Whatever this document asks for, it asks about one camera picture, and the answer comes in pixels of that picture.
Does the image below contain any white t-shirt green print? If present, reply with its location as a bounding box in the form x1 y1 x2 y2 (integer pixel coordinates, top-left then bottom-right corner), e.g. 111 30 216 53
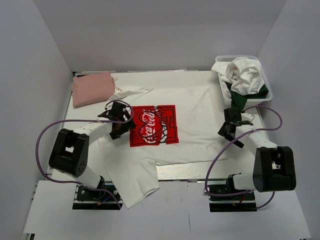
211 56 270 114

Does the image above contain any white t-shirt red print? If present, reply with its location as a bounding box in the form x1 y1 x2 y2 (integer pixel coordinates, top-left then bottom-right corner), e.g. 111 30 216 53
97 85 225 208

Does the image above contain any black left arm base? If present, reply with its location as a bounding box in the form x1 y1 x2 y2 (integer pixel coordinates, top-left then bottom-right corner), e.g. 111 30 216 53
72 182 123 211

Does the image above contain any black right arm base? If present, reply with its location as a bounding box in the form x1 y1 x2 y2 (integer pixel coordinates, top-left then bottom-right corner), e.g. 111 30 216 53
203 173 257 213

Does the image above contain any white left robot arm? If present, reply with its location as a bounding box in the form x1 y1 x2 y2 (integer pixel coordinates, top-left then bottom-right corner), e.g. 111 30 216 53
49 100 136 200

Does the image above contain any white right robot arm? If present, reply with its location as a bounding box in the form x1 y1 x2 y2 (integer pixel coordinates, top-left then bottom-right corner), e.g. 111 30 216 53
218 107 297 200

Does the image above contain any white plastic basket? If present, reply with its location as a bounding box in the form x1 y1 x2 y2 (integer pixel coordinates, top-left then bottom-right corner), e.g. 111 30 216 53
215 54 274 107

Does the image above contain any folded pink t-shirt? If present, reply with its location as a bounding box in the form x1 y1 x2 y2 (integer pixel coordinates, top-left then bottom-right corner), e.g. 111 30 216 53
71 72 116 108

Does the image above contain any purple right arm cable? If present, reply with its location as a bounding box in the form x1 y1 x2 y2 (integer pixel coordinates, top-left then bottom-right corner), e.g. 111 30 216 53
204 105 284 210

